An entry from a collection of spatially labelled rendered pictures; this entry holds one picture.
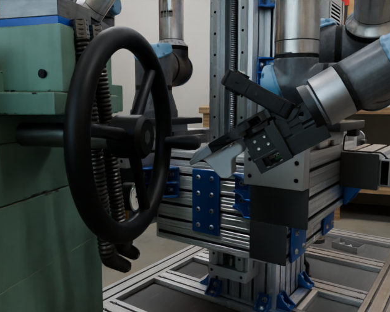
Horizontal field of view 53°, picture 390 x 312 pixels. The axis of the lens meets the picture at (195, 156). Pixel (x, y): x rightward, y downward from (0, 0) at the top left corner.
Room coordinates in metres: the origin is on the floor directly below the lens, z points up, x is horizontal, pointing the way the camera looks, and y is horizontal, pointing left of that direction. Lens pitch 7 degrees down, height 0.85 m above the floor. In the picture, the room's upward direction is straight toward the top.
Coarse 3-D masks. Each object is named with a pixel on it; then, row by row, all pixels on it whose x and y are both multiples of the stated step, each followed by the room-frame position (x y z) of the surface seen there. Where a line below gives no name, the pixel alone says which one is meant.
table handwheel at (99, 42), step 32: (128, 32) 0.51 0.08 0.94; (96, 64) 0.43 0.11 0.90; (160, 64) 0.61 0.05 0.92; (160, 96) 0.63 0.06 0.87; (32, 128) 0.56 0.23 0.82; (64, 128) 0.40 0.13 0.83; (96, 128) 0.43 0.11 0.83; (128, 128) 0.51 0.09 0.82; (160, 128) 0.65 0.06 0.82; (64, 160) 0.41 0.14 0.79; (160, 160) 0.64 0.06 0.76; (96, 192) 0.42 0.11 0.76; (160, 192) 0.61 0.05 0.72; (96, 224) 0.43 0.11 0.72; (128, 224) 0.51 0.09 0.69
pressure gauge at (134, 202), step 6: (126, 186) 0.80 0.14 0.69; (132, 186) 0.80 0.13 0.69; (126, 192) 0.79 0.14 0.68; (132, 192) 0.80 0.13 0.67; (126, 198) 0.79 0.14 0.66; (132, 198) 0.80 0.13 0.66; (126, 204) 0.79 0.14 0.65; (132, 204) 0.80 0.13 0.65; (138, 204) 0.83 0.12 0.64; (126, 210) 0.82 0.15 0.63; (132, 210) 0.81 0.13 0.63; (126, 216) 0.82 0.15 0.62
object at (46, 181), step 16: (0, 144) 0.54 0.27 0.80; (16, 144) 0.57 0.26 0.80; (0, 160) 0.54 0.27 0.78; (16, 160) 0.57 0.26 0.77; (32, 160) 0.60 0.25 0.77; (48, 160) 0.64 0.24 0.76; (0, 176) 0.54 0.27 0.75; (16, 176) 0.57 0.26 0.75; (32, 176) 0.60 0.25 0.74; (48, 176) 0.64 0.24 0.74; (64, 176) 0.68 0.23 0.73; (0, 192) 0.53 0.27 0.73; (16, 192) 0.56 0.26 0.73; (32, 192) 0.60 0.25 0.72
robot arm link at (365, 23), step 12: (360, 0) 0.81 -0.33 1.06; (372, 0) 0.79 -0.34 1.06; (384, 0) 0.78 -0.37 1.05; (360, 12) 0.82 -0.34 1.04; (372, 12) 0.81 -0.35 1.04; (384, 12) 0.80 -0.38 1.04; (348, 24) 0.87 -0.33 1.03; (360, 24) 0.84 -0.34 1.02; (372, 24) 0.82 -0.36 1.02; (384, 24) 0.82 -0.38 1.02; (348, 36) 0.87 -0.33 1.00; (360, 36) 0.84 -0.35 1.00; (372, 36) 0.83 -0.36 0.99; (348, 48) 0.88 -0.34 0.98; (360, 48) 0.86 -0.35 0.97
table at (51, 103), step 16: (0, 80) 0.55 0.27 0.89; (0, 96) 0.53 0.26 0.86; (16, 96) 0.52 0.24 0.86; (32, 96) 0.51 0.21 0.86; (48, 96) 0.51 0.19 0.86; (64, 96) 0.53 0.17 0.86; (112, 96) 0.66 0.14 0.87; (0, 112) 0.53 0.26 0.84; (16, 112) 0.52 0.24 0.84; (32, 112) 0.52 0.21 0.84; (48, 112) 0.51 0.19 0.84
